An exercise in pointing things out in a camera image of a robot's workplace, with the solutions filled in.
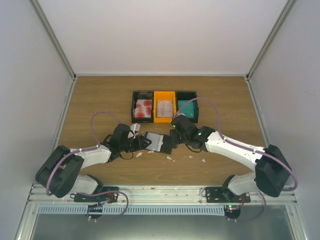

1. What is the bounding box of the black leather card holder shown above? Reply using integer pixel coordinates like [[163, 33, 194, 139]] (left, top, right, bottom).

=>
[[145, 132, 174, 155]]

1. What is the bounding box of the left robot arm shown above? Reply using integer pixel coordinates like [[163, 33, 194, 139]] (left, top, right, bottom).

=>
[[35, 123, 152, 202]]

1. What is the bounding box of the red white card stack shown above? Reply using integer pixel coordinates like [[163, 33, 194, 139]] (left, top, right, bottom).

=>
[[134, 99, 152, 118]]

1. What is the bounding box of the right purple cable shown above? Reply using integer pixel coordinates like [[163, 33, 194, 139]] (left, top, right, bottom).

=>
[[174, 97, 300, 223]]

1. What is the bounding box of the black bin with teal cards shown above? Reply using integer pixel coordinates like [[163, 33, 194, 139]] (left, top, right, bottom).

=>
[[175, 91, 199, 123]]

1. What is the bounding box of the yellow plastic bin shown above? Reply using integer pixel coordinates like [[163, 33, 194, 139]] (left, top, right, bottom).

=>
[[153, 91, 177, 124]]

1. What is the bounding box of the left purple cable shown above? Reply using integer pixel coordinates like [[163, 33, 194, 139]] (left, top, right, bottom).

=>
[[46, 111, 130, 223]]

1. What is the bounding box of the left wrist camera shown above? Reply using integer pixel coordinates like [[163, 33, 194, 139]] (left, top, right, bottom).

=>
[[128, 123, 141, 138]]

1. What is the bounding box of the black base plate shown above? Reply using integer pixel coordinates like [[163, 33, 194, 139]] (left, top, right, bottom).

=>
[[70, 186, 119, 203], [200, 186, 251, 204]]

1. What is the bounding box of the white pink card stack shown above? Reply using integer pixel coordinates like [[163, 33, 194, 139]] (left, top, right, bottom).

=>
[[156, 100, 174, 118]]

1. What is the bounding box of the aluminium frame post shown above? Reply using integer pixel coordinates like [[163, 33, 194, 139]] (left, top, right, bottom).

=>
[[245, 0, 297, 82], [29, 0, 77, 82]]

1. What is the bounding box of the aluminium frame post right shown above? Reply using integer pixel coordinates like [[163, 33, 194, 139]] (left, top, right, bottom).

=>
[[245, 0, 297, 82]]

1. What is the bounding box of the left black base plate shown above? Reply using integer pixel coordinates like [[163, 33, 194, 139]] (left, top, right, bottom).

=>
[[70, 186, 119, 203]]

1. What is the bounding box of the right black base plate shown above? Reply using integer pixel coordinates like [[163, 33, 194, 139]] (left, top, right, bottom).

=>
[[200, 186, 251, 204]]

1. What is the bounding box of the grey slotted cable duct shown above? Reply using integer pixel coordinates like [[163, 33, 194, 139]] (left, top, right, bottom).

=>
[[38, 204, 225, 216]]

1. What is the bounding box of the teal card stack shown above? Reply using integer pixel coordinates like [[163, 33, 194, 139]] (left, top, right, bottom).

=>
[[177, 100, 195, 118]]

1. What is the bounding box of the purple cable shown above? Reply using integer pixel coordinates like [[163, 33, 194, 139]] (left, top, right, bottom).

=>
[[46, 111, 130, 223], [174, 97, 300, 223]]

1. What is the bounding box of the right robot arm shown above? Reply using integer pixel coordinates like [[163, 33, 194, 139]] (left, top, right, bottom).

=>
[[171, 114, 292, 203]]

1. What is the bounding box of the aluminium front rail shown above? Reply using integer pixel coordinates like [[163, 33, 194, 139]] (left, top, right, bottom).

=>
[[27, 184, 297, 205]]

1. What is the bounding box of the black bin with red cards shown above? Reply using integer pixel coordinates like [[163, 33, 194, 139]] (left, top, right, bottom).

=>
[[131, 91, 154, 123]]

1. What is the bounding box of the aluminium frame post left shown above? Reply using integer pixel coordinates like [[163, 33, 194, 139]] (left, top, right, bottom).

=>
[[29, 0, 77, 82]]

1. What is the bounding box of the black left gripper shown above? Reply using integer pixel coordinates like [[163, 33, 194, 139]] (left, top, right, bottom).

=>
[[120, 135, 152, 153]]

